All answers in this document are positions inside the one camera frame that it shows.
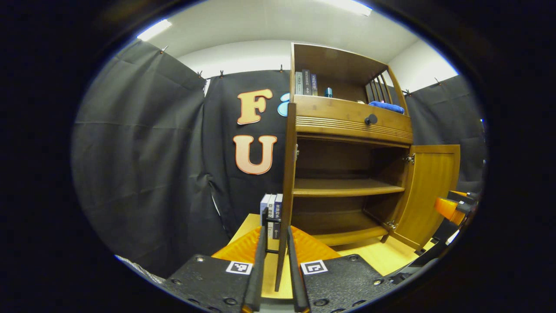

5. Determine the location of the ceiling light strip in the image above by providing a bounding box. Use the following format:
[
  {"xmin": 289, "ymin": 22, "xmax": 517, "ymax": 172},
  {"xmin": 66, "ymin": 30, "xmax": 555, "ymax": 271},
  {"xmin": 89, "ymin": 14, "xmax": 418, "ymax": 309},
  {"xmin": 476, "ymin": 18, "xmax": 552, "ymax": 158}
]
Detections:
[
  {"xmin": 321, "ymin": 0, "xmax": 373, "ymax": 17},
  {"xmin": 137, "ymin": 19, "xmax": 173, "ymax": 42}
]

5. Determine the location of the wooden shoe cabinet door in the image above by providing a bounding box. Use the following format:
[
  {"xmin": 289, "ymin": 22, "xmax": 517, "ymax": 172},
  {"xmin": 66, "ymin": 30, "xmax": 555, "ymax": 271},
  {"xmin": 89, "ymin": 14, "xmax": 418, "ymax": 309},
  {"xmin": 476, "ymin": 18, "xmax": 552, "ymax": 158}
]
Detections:
[
  {"xmin": 262, "ymin": 103, "xmax": 298, "ymax": 293},
  {"xmin": 389, "ymin": 144, "xmax": 461, "ymax": 251}
]

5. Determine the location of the white upright book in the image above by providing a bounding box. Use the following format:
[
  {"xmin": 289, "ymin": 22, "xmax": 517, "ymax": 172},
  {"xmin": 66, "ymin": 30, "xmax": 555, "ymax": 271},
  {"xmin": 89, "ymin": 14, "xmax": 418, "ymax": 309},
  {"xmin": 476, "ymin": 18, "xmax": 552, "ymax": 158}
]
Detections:
[{"xmin": 266, "ymin": 194, "xmax": 277, "ymax": 239}]

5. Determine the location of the wooden drawer with black knob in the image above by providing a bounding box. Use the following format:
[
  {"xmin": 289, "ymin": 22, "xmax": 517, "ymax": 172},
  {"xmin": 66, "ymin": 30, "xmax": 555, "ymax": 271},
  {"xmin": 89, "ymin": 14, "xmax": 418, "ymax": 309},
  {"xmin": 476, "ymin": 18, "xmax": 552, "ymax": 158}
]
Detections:
[{"xmin": 295, "ymin": 95, "xmax": 414, "ymax": 145}]

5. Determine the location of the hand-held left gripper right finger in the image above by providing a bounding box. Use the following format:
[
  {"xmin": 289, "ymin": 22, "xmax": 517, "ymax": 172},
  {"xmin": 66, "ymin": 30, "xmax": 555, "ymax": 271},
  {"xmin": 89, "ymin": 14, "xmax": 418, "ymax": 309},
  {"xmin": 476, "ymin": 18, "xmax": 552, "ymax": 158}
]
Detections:
[{"xmin": 287, "ymin": 225, "xmax": 396, "ymax": 313}]

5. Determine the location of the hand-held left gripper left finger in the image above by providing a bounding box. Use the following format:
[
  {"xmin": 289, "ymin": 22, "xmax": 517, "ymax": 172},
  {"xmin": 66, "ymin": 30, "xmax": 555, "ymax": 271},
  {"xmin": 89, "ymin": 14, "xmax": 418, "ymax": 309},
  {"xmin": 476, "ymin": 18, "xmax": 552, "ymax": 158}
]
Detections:
[{"xmin": 167, "ymin": 225, "xmax": 268, "ymax": 313}]

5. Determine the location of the black backdrop cloth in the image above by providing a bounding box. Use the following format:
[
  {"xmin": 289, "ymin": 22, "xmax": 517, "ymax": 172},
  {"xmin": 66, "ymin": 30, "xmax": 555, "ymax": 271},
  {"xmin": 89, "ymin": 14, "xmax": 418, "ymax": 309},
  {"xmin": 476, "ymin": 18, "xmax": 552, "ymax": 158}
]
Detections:
[{"xmin": 72, "ymin": 39, "xmax": 487, "ymax": 279}]

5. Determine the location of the wooden double-door shoe cabinet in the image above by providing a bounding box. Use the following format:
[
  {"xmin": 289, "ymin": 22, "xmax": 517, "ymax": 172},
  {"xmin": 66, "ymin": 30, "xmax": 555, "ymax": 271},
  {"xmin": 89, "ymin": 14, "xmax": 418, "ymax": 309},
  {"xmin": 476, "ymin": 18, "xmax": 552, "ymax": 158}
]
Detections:
[{"xmin": 289, "ymin": 42, "xmax": 415, "ymax": 247}]

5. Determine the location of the blue folded towel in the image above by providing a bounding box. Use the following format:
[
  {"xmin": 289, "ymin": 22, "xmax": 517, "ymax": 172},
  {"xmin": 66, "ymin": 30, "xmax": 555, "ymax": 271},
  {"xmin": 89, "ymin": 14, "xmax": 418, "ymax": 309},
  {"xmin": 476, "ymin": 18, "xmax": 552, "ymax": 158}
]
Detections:
[{"xmin": 368, "ymin": 101, "xmax": 405, "ymax": 115}]

